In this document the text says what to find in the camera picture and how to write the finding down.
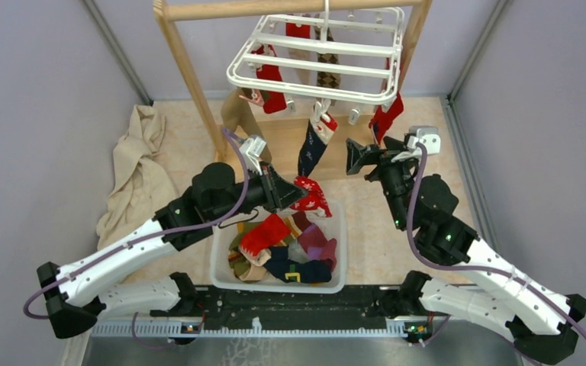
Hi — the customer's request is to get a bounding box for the red christmas sock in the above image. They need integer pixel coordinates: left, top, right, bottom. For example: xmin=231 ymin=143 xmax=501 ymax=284
xmin=251 ymin=44 xmax=287 ymax=114

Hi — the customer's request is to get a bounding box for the brown argyle sock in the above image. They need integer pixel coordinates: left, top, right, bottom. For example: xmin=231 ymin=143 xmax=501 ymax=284
xmin=314 ymin=27 xmax=341 ymax=89

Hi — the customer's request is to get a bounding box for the wooden hanger rack frame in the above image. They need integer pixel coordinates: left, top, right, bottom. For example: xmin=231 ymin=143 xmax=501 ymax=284
xmin=153 ymin=0 xmax=432 ymax=169

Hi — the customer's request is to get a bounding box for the black santa belt sock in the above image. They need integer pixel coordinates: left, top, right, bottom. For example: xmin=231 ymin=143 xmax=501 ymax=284
xmin=263 ymin=246 xmax=332 ymax=284

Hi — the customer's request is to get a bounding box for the beige crumpled cloth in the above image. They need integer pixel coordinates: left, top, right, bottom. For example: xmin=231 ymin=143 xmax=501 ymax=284
xmin=95 ymin=105 xmax=177 ymax=250

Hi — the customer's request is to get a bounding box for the olive green striped sock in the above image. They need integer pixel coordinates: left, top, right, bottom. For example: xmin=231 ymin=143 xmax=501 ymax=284
xmin=227 ymin=222 xmax=267 ymax=283

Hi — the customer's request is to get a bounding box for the grey striped sock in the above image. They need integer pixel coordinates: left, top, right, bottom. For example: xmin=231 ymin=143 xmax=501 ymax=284
xmin=288 ymin=241 xmax=311 ymax=264

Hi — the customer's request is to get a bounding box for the red snowflake pattern sock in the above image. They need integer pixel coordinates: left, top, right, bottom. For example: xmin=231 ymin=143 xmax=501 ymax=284
xmin=290 ymin=176 xmax=333 ymax=218

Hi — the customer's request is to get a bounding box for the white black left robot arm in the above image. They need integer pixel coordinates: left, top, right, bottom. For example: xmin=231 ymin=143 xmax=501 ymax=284
xmin=37 ymin=162 xmax=307 ymax=339

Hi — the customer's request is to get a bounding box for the small pink sock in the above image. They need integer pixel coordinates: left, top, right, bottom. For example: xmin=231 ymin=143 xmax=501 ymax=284
xmin=243 ymin=88 xmax=265 ymax=107

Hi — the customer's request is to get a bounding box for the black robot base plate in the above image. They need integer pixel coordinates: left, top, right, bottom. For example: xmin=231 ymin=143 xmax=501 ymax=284
xmin=149 ymin=284 xmax=451 ymax=333

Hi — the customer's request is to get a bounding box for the white perforated plastic basket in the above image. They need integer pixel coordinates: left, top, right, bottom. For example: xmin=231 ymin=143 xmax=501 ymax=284
xmin=209 ymin=199 xmax=348 ymax=294

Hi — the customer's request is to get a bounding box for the tan brown sock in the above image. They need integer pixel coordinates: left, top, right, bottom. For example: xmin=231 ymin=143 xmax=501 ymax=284
xmin=221 ymin=88 xmax=265 ymax=139

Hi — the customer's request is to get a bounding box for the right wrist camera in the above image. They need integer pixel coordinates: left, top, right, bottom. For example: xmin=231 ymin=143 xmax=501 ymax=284
xmin=391 ymin=126 xmax=442 ymax=162

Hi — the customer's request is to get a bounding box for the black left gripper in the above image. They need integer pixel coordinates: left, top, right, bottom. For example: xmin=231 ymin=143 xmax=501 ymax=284
xmin=211 ymin=161 xmax=310 ymax=223

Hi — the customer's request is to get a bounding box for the white plastic clip hanger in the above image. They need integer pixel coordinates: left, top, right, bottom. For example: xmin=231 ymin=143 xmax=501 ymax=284
xmin=226 ymin=7 xmax=407 ymax=124

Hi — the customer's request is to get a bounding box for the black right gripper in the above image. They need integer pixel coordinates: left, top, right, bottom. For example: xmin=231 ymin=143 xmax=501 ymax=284
xmin=345 ymin=135 xmax=420 ymax=230

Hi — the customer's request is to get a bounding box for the white slotted cable duct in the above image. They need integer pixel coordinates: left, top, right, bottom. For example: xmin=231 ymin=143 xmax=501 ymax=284
xmin=91 ymin=319 xmax=407 ymax=338

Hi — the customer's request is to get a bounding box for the maroon purple sock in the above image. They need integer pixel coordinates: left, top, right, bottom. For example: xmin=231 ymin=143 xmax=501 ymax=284
xmin=298 ymin=224 xmax=337 ymax=272

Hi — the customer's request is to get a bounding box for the navy patterned sock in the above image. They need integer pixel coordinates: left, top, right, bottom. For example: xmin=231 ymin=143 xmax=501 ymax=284
xmin=298 ymin=114 xmax=338 ymax=177

